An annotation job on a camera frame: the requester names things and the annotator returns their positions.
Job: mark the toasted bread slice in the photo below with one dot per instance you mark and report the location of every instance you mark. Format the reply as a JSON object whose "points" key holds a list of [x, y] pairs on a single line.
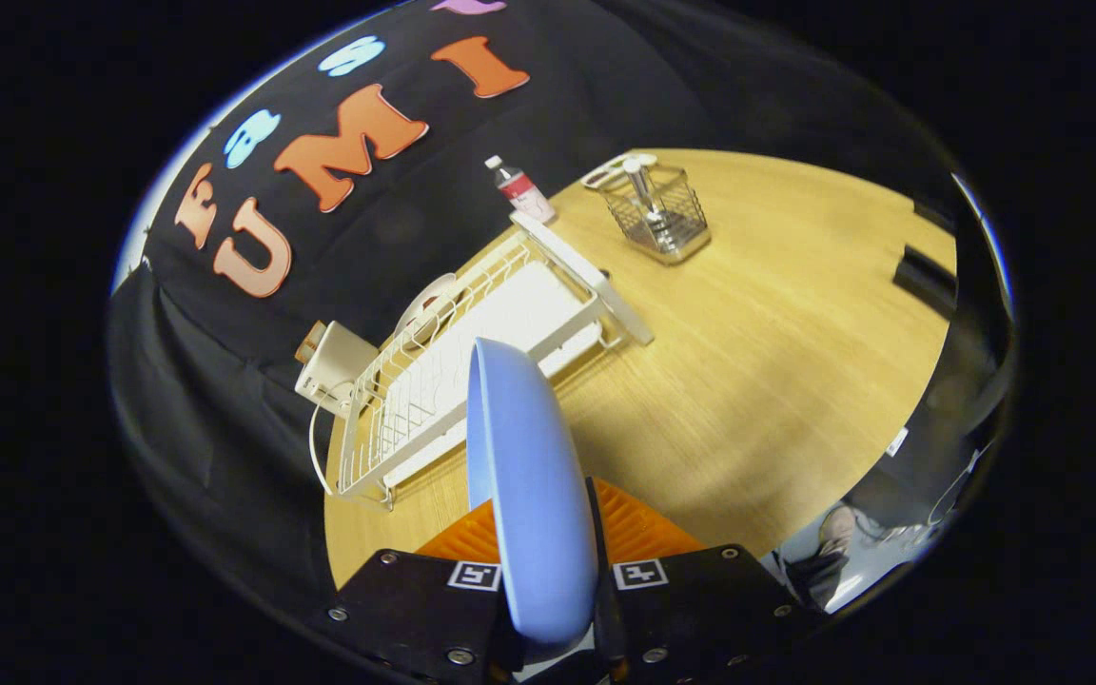
{"points": [[310, 341]]}

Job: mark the white divided tray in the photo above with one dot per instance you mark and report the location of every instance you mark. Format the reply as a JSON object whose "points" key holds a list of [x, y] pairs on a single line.
{"points": [[605, 171]]}

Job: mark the blue plate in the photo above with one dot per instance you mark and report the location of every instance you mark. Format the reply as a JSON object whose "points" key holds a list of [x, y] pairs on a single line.
{"points": [[529, 476]]}

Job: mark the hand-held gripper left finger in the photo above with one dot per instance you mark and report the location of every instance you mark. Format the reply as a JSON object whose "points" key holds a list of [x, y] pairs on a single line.
{"points": [[415, 609]]}

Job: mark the clear plastic water bottle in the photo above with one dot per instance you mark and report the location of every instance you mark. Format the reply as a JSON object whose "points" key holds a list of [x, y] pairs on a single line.
{"points": [[524, 190]]}

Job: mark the white bowl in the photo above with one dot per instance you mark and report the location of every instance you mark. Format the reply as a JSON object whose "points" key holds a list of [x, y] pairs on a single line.
{"points": [[415, 309]]}

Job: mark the black backdrop cloth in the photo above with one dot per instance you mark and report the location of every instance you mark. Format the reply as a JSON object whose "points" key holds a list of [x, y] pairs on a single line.
{"points": [[225, 409]]}

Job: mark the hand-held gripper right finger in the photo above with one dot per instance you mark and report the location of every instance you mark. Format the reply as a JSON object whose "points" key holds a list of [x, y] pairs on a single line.
{"points": [[691, 609]]}

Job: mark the white toaster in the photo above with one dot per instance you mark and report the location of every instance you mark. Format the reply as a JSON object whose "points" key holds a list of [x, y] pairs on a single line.
{"points": [[339, 366]]}

